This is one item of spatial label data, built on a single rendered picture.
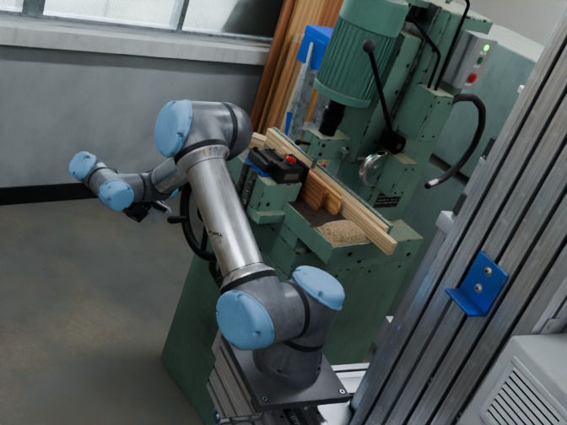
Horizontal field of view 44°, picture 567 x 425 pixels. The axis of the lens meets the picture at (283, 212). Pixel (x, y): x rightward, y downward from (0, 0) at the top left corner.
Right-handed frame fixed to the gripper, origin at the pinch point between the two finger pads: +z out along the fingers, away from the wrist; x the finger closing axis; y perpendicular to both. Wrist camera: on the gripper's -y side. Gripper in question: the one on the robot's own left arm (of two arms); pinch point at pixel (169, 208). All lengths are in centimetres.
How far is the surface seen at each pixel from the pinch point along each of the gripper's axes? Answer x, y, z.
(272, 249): 22.4, -10.8, 21.0
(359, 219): 36, -34, 25
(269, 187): 20.6, -24.7, 3.7
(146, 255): -74, 41, 80
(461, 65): 26, -88, 26
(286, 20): -116, -85, 89
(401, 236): 30, -40, 59
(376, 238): 44, -34, 26
